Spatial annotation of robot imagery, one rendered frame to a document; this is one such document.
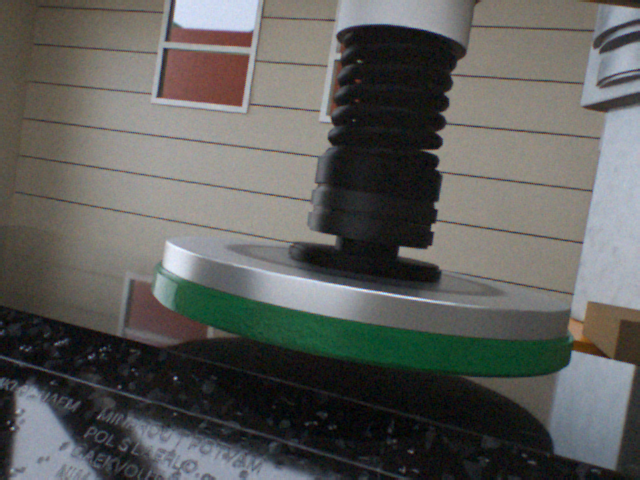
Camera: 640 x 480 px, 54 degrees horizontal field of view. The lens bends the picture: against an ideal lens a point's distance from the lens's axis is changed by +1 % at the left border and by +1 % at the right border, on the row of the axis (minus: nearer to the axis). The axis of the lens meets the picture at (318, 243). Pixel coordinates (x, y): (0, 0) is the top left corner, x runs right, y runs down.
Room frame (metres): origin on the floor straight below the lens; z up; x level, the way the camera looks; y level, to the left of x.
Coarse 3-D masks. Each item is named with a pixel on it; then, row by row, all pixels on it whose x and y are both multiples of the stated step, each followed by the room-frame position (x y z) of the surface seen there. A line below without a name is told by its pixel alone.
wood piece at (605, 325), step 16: (592, 304) 0.87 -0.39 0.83; (608, 304) 0.89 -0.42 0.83; (592, 320) 0.85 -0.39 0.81; (608, 320) 0.76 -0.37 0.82; (624, 320) 0.71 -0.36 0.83; (592, 336) 0.83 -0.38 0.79; (608, 336) 0.75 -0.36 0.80; (624, 336) 0.71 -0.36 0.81; (608, 352) 0.74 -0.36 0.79; (624, 352) 0.71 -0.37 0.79
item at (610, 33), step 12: (600, 12) 1.05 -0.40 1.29; (612, 12) 0.99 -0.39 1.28; (624, 12) 0.96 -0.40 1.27; (636, 12) 0.94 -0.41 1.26; (600, 24) 1.03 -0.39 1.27; (612, 24) 0.99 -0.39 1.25; (624, 24) 0.97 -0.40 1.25; (636, 24) 0.95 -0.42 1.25; (600, 36) 1.04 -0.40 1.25; (612, 36) 1.00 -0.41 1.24; (624, 36) 0.98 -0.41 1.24; (636, 36) 0.98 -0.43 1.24; (600, 48) 1.06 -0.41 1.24; (612, 48) 1.05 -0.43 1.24
